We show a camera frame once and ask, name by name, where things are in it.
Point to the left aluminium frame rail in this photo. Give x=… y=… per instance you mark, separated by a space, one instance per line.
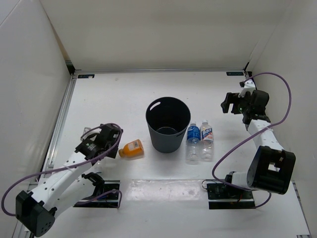
x=59 y=126

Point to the orange juice bottle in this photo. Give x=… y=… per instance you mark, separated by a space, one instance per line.
x=132 y=149

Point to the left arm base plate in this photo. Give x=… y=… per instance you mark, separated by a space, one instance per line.
x=106 y=198

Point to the right black frame rail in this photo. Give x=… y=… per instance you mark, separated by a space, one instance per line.
x=250 y=77

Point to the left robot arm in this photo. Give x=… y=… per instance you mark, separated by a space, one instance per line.
x=73 y=183

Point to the dark grey plastic bin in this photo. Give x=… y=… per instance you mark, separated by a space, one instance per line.
x=167 y=119

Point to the right blue corner label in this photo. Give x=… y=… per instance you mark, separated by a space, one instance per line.
x=234 y=73

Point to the white red label water bottle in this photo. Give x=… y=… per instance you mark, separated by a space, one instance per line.
x=206 y=134

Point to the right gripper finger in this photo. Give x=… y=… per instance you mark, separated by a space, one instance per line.
x=235 y=101
x=226 y=103

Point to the clear unlabelled plastic bottle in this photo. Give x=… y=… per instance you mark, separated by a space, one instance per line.
x=98 y=168

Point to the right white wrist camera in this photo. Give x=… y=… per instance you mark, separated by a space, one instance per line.
x=244 y=90

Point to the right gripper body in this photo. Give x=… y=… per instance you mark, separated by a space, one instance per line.
x=245 y=107

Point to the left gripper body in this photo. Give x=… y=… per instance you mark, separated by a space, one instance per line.
x=113 y=144

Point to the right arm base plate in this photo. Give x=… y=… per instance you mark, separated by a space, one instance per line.
x=223 y=197

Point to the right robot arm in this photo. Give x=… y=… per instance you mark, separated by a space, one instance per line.
x=272 y=166

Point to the blue label water bottle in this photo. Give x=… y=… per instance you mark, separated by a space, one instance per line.
x=193 y=139

